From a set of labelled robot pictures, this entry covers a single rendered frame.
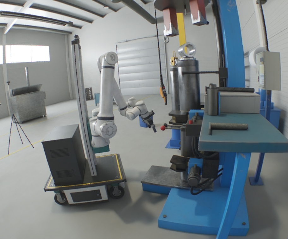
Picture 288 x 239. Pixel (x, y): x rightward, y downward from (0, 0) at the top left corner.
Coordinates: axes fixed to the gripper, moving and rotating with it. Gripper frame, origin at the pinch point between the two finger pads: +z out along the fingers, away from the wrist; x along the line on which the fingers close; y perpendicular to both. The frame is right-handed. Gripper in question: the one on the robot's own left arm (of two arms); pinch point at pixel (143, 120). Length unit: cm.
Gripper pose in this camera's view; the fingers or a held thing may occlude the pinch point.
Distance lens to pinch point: 213.8
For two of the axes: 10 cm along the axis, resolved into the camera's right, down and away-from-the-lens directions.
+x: -0.7, -1.2, 9.9
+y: 8.7, -4.9, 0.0
